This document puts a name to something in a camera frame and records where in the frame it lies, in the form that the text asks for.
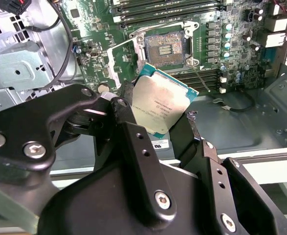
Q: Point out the metal socket cover frame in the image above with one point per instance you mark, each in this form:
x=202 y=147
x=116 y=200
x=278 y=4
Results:
x=112 y=61

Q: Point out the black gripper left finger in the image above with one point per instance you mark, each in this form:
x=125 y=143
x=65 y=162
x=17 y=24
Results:
x=35 y=122

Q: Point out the silver CPU chip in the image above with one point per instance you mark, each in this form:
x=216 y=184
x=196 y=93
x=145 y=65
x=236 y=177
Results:
x=158 y=98

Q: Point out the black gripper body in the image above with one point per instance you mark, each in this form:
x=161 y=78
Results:
x=104 y=200

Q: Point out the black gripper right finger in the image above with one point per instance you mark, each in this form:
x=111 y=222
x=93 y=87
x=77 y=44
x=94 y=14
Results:
x=231 y=191

